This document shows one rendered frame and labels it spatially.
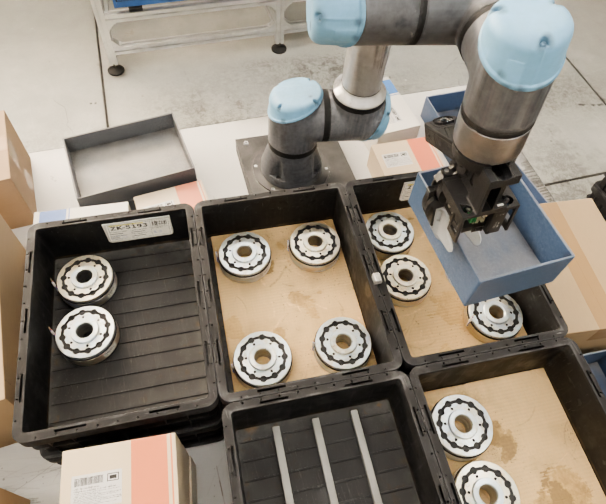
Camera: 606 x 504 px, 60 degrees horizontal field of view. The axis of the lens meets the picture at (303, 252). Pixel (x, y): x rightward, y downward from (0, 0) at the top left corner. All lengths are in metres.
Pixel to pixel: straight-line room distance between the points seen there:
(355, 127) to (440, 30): 0.63
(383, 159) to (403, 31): 0.79
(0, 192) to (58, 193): 0.17
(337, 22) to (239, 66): 2.31
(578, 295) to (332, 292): 0.48
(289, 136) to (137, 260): 0.42
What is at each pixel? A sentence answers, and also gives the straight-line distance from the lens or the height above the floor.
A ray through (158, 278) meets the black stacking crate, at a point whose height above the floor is 0.83.
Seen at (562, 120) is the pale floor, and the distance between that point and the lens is 2.93.
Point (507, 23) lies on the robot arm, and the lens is 0.51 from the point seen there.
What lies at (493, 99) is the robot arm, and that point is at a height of 1.41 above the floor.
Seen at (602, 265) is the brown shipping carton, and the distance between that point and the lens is 1.22.
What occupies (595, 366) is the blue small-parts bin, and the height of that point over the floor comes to 0.70.
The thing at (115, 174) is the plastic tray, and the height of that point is 0.75.
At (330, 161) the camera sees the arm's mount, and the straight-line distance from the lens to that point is 1.36.
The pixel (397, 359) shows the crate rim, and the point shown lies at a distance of 0.89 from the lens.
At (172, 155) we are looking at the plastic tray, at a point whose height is 0.75.
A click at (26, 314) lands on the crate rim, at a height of 0.92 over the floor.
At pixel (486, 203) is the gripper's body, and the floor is 1.27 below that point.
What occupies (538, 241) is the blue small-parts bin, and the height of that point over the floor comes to 1.10.
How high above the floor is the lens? 1.73
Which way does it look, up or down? 57 degrees down
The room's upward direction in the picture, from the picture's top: 5 degrees clockwise
